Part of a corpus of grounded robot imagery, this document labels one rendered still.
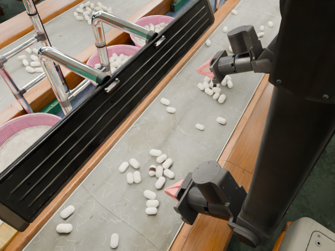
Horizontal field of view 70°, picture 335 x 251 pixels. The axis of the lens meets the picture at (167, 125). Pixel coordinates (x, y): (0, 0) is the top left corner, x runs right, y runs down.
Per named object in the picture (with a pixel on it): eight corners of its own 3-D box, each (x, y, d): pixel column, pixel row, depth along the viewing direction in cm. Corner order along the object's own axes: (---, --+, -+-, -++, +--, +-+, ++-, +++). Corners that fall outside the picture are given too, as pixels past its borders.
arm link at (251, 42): (273, 72, 62) (285, 56, 66) (261, 30, 57) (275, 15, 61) (233, 76, 71) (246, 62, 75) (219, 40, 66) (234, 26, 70)
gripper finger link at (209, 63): (190, 66, 80) (214, 61, 73) (199, 55, 84) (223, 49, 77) (198, 83, 83) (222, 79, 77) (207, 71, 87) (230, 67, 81)
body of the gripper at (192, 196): (170, 207, 51) (197, 215, 45) (193, 170, 56) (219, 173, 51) (185, 224, 54) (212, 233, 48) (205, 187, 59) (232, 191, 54)
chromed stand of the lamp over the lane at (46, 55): (161, 144, 84) (168, 30, 48) (127, 190, 74) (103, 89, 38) (118, 120, 90) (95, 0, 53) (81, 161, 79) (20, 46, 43)
